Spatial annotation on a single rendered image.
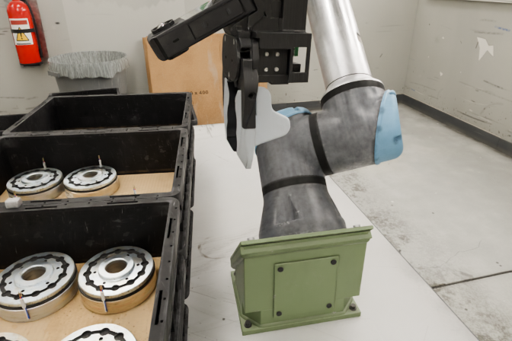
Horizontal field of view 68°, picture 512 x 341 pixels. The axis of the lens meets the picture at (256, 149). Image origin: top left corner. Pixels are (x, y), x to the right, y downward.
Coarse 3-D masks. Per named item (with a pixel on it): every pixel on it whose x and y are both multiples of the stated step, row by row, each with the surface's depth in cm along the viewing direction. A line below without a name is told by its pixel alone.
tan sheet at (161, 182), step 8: (120, 176) 86; (128, 176) 86; (136, 176) 86; (144, 176) 86; (152, 176) 86; (160, 176) 86; (168, 176) 86; (120, 184) 82; (128, 184) 82; (136, 184) 82; (144, 184) 82; (152, 184) 82; (160, 184) 82; (168, 184) 82; (64, 192) 79; (120, 192) 79; (128, 192) 79; (136, 192) 79; (144, 192) 79; (152, 192) 79; (160, 192) 79; (0, 200) 76
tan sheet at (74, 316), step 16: (0, 272) 58; (80, 304) 52; (144, 304) 52; (0, 320) 50; (48, 320) 50; (64, 320) 50; (80, 320) 50; (96, 320) 50; (112, 320) 50; (128, 320) 50; (144, 320) 50; (32, 336) 47; (48, 336) 47; (64, 336) 47; (144, 336) 47
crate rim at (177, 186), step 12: (60, 132) 83; (72, 132) 83; (84, 132) 83; (96, 132) 83; (108, 132) 83; (120, 132) 83; (132, 132) 83; (144, 132) 84; (156, 132) 84; (168, 132) 84; (180, 144) 77; (180, 156) 72; (180, 168) 67; (180, 180) 63; (168, 192) 60; (180, 192) 60; (0, 204) 57; (24, 204) 57; (36, 204) 57; (48, 204) 57; (180, 204) 61
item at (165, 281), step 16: (0, 208) 56; (16, 208) 56; (32, 208) 56; (48, 208) 56; (64, 208) 56; (80, 208) 56; (96, 208) 56; (112, 208) 57; (176, 208) 56; (176, 224) 52; (176, 240) 50; (176, 256) 49; (160, 272) 43; (160, 288) 41; (160, 304) 41; (160, 320) 37; (160, 336) 36
